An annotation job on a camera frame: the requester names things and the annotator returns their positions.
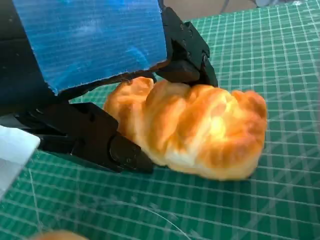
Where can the round toy bread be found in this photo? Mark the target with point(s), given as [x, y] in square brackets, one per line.
[60, 236]

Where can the green cutting mat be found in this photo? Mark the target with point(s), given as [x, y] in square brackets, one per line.
[250, 200]

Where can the long twisted toy bread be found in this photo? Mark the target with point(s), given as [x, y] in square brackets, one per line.
[200, 130]

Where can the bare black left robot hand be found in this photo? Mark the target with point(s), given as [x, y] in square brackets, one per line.
[87, 40]

